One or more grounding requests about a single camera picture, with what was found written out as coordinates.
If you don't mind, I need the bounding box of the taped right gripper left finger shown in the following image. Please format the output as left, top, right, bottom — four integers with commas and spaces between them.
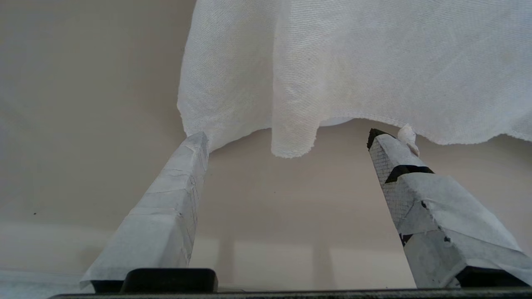
80, 132, 210, 291

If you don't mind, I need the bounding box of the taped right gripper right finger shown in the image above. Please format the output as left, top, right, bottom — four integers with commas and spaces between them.
367, 124, 532, 288

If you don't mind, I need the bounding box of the white draped cloth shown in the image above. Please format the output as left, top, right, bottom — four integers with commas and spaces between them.
177, 0, 532, 159

